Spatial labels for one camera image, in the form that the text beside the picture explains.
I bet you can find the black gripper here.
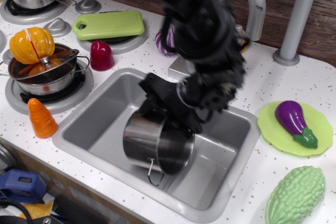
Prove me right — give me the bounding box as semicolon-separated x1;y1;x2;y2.
139;73;203;134

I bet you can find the steel pot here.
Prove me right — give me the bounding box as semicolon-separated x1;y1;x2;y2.
1;44;90;95
123;111;195;187

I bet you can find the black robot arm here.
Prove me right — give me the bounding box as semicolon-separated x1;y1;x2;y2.
140;0;245;136

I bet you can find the grey sink basin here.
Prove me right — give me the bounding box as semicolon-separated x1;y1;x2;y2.
52;68;260;223

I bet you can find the steel pot lid tilted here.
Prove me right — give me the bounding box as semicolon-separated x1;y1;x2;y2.
8;49;79;80

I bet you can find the silver curved faucet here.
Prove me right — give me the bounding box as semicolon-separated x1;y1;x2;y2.
168;0;266;80

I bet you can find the grey middle stove burner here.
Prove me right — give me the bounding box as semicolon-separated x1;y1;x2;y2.
77;33;147;55

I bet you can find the grey stove burner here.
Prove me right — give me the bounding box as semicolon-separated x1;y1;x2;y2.
77;33;147;55
1;1;66;25
5;60;94;115

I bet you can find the red toy pepper piece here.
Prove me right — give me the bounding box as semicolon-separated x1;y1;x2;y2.
90;40;115;71

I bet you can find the grey front stove burner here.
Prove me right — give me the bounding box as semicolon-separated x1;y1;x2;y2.
5;60;94;115

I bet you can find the purple striped toy onion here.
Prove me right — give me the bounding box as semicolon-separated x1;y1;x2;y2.
155;25;176;55

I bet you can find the green cutting board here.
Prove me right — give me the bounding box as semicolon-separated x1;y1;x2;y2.
72;10;145;40

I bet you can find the orange toy carrot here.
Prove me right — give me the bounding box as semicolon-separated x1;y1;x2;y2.
28;98;58;138

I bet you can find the yellow toy corn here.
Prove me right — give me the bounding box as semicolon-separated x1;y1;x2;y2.
240;39;249;54

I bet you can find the grey stove knob upper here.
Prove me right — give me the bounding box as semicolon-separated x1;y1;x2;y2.
75;0;101;14

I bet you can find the grey stove knob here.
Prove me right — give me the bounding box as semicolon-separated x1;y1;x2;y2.
44;18;71;38
75;0;101;14

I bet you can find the grey stove knob lower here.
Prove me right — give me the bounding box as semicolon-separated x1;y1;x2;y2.
44;18;71;38

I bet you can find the orange toy pumpkin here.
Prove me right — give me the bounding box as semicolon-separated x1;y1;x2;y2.
9;27;55;65

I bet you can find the purple toy eggplant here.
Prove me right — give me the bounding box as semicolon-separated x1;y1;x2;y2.
275;101;318;148

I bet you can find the grey back stove burner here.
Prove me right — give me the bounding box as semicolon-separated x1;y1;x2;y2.
1;1;66;25

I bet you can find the blue tool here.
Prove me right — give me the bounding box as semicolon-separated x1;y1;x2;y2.
1;169;47;203

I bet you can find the green toy bitter gourd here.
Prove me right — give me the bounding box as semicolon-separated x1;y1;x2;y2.
265;166;326;223

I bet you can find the light green plate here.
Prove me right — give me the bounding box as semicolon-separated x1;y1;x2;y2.
258;101;333;156

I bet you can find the grey vertical pole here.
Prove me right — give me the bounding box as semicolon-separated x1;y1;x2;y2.
273;0;314;67

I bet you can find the black cable lower left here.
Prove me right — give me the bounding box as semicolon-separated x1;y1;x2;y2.
0;197;34;224

